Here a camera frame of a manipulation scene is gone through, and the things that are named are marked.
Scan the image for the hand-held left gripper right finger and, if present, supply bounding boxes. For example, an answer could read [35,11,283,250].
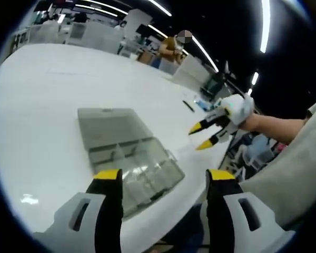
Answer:
[205,169,297,253]

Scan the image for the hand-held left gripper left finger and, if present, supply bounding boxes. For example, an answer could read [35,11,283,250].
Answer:
[33,169,124,253]

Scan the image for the transparent grey guide fixture box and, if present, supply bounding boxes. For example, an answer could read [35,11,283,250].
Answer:
[77,107,185,221]

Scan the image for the white office chair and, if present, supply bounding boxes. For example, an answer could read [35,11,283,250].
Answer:
[234,137,274,169]

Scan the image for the person's blue jeans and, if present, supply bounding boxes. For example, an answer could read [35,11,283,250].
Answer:
[157,202,209,253]

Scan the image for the white desk partition panel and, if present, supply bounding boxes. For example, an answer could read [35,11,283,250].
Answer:
[171,54,214,87]

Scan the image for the operator arm in grey sleeve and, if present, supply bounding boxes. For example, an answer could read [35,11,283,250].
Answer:
[236,92,316,230]

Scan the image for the white ceiling light strip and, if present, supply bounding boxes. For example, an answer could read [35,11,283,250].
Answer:
[260,0,271,54]

